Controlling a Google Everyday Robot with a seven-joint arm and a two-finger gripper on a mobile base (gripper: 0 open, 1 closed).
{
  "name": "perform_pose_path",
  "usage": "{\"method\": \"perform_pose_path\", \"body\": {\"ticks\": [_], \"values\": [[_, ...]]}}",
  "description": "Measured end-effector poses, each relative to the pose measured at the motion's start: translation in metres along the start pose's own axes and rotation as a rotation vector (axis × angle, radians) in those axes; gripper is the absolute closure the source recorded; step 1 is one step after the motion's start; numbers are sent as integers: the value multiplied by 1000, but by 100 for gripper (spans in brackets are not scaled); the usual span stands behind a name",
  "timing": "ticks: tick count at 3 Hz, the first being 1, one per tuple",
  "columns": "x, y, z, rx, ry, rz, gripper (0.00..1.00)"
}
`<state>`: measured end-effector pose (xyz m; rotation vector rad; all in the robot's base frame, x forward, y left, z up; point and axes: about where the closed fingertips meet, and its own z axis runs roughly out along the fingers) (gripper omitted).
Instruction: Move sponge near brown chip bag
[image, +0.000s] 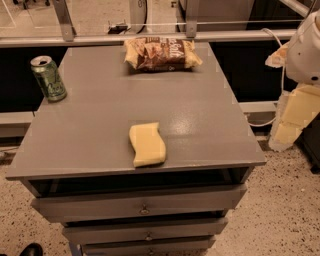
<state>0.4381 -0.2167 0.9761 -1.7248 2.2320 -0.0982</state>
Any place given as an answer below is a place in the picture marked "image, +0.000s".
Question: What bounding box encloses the top grey drawer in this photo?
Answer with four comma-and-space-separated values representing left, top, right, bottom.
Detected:
31, 184, 247, 223

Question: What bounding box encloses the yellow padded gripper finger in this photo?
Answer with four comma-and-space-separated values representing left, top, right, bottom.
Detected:
268, 83, 320, 152

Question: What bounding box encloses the black shoe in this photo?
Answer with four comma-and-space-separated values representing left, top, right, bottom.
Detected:
19, 243, 43, 256

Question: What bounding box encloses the grey drawer cabinet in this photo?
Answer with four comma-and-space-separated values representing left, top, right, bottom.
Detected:
7, 43, 265, 256

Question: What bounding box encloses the grey drawer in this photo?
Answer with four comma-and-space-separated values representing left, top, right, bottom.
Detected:
82, 236, 215, 256
63, 217, 228, 244
31, 184, 247, 223

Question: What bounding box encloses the green soda can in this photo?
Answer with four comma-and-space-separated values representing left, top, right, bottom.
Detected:
30, 55, 67, 102

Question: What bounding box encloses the yellow sponge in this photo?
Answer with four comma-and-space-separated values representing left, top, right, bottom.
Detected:
129, 122, 166, 167

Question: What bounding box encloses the bottom grey drawer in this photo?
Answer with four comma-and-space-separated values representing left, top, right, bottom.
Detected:
82, 236, 215, 256

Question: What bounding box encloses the white cable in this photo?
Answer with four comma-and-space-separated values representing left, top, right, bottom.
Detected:
247, 27, 288, 128

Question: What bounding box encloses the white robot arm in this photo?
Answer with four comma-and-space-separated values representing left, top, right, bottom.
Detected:
265, 10, 320, 152

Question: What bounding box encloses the metal railing frame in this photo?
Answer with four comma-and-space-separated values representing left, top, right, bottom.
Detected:
0, 0, 319, 48

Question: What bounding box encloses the brown chip bag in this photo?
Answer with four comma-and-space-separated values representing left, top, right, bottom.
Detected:
124, 37, 202, 72

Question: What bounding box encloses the small black device on floor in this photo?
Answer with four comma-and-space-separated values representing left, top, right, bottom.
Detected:
108, 22, 129, 34

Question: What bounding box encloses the middle grey drawer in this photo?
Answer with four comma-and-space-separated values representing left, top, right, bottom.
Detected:
63, 217, 228, 244

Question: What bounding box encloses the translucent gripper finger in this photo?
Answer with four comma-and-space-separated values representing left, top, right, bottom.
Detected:
265, 43, 289, 68

